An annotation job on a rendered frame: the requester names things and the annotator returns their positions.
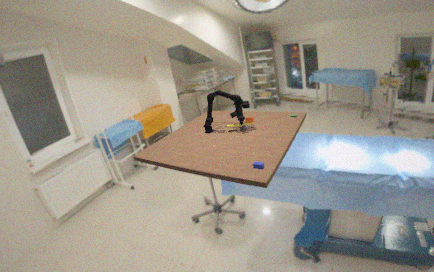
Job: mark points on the blue rectangular block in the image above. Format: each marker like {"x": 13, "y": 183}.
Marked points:
{"x": 258, "y": 165}

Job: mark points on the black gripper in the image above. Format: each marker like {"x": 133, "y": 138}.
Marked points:
{"x": 240, "y": 116}

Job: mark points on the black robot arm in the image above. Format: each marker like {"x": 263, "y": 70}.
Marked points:
{"x": 239, "y": 103}

